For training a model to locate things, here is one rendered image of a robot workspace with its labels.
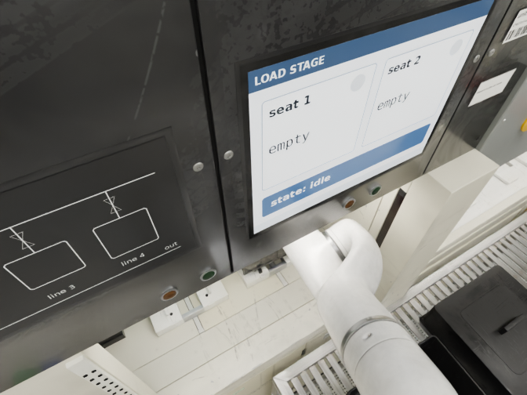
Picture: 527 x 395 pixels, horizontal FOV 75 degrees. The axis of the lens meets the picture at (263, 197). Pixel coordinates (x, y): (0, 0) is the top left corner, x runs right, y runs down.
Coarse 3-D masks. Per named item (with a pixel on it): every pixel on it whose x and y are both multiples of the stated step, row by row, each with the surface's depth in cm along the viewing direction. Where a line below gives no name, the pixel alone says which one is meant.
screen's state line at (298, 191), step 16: (384, 144) 43; (400, 144) 45; (416, 144) 48; (352, 160) 41; (368, 160) 43; (320, 176) 40; (336, 176) 42; (288, 192) 39; (304, 192) 41; (272, 208) 39
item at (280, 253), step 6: (276, 252) 95; (282, 252) 97; (264, 258) 94; (270, 258) 95; (276, 258) 98; (252, 264) 93; (258, 264) 95; (264, 264) 97; (246, 270) 94; (252, 270) 96; (258, 270) 100
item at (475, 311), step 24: (480, 288) 102; (504, 288) 102; (432, 312) 99; (456, 312) 97; (480, 312) 97; (504, 312) 97; (456, 336) 94; (480, 336) 93; (504, 336) 93; (456, 360) 98; (480, 360) 89; (504, 360) 89; (480, 384) 93; (504, 384) 85
